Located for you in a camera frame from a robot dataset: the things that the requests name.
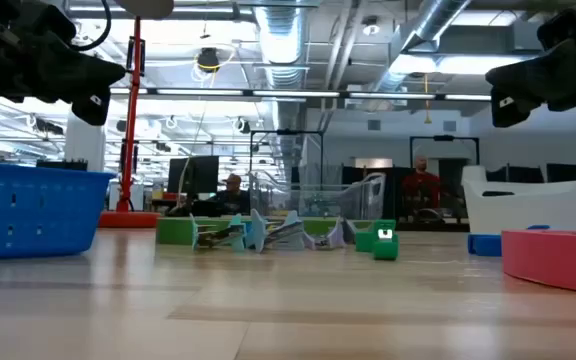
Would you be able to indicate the black ridged box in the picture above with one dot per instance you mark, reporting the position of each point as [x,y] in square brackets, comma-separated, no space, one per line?
[62,165]

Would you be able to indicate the clear plastic bin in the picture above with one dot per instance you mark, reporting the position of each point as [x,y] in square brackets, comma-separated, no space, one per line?
[363,200]

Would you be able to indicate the light blue staple remover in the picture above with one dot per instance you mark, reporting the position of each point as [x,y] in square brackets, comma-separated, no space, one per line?
[258,232]

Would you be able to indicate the lilac staple remover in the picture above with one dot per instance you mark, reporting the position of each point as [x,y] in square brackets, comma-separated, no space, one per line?
[337,239]

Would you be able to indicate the green toy block with eye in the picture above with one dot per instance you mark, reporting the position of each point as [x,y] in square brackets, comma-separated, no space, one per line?
[385,250]

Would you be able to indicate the black ceiling-mounted device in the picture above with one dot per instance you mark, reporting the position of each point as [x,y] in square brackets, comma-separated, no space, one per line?
[208,59]

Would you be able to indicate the silver slanted ventilation duct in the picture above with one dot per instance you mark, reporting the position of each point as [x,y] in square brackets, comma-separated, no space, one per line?
[438,17]

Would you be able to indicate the white plastic bin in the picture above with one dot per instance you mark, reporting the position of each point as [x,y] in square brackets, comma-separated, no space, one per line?
[543,210]

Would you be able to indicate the red desk lamp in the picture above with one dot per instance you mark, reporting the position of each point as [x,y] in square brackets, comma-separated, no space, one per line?
[129,150]

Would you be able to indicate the black computer monitor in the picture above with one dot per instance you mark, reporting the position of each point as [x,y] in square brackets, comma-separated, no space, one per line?
[198,175]

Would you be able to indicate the white building column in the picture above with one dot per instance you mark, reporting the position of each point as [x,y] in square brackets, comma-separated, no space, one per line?
[84,145]

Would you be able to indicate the black metal gantry frame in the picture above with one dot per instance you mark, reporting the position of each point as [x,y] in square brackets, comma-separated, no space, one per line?
[286,132]
[444,137]

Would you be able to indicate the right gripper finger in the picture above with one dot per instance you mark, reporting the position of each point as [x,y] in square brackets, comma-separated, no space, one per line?
[538,75]
[510,107]

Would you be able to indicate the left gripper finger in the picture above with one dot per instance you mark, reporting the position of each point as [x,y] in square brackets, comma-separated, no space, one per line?
[78,70]
[93,107]

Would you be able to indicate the dark desk monitor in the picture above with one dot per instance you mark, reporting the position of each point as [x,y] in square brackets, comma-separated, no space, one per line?
[563,172]
[528,175]

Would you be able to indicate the large green tape roll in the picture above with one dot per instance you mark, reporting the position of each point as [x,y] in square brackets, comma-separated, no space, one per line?
[173,231]

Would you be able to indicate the silver corrugated ventilation duct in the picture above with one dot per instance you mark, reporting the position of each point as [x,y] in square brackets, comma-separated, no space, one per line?
[280,35]

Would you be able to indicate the person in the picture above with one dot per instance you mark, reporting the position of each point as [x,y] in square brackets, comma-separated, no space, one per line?
[232,197]
[420,187]

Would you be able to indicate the blue plastic basket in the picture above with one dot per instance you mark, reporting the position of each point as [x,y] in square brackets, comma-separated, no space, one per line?
[28,210]

